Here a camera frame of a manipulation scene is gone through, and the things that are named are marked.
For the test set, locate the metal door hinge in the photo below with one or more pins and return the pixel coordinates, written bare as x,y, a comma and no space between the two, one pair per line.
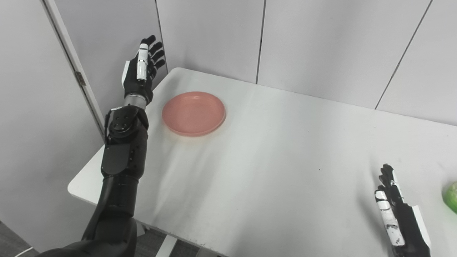
80,78

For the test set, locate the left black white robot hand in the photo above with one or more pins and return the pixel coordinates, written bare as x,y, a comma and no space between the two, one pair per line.
137,85

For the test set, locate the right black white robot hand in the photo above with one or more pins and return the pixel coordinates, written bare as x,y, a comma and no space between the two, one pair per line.
405,221

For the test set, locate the pink round plate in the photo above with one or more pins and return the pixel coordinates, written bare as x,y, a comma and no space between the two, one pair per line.
193,112

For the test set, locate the white table leg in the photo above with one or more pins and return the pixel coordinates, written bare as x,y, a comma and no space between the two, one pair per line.
166,248

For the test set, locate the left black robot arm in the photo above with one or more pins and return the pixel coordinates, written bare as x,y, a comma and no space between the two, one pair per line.
121,160

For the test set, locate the green white cabbage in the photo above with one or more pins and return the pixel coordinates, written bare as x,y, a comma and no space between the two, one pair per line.
451,196

